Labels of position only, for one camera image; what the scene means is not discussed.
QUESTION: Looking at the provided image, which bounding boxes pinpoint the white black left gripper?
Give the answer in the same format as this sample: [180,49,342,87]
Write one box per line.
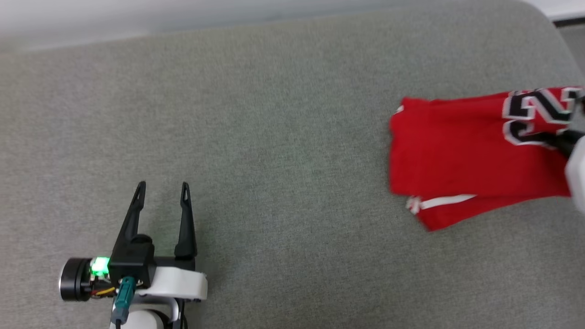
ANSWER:
[59,181,208,302]

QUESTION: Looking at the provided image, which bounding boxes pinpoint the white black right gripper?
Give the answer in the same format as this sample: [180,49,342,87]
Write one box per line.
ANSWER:
[546,130,585,213]

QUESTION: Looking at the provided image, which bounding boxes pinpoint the red white basketball jersey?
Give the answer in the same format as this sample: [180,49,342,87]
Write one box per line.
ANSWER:
[388,86,585,232]

